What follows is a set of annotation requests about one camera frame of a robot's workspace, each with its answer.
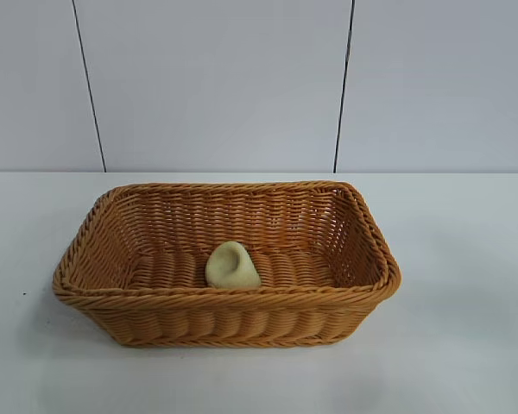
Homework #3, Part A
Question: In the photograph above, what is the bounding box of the tan woven wicker basket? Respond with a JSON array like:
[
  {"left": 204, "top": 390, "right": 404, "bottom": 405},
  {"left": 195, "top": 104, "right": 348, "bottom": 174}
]
[{"left": 51, "top": 180, "right": 403, "bottom": 348}]

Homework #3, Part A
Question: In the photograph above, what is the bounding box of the pale yellow egg yolk pastry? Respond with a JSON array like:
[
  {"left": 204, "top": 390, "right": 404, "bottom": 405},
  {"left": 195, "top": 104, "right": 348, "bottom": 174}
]
[{"left": 204, "top": 241, "right": 262, "bottom": 288}]

